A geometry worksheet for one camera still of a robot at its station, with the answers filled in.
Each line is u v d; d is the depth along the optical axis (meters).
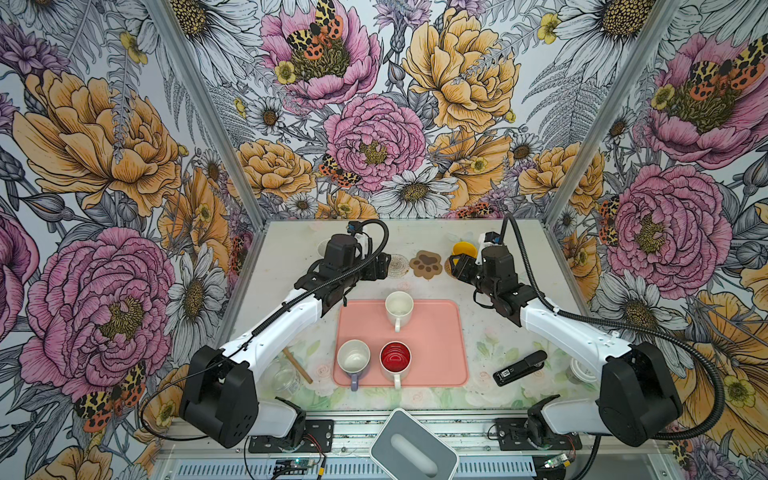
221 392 0.41
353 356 0.85
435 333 0.96
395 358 0.85
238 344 0.45
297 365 0.85
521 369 0.82
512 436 0.74
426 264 1.08
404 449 0.73
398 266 1.08
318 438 0.74
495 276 0.66
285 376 0.84
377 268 0.74
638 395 0.42
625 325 0.87
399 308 0.94
